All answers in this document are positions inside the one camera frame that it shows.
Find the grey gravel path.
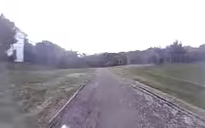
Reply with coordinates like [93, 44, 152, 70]
[39, 67, 205, 128]

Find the row of trees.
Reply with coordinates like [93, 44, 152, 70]
[121, 39, 205, 66]
[23, 39, 128, 70]

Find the grass verge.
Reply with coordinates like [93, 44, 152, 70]
[107, 61, 205, 116]

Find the white building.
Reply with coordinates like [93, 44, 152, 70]
[6, 29, 28, 63]

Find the grass field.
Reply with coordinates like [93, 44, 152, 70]
[0, 65, 97, 128]

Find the tall tree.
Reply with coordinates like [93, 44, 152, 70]
[0, 8, 18, 65]

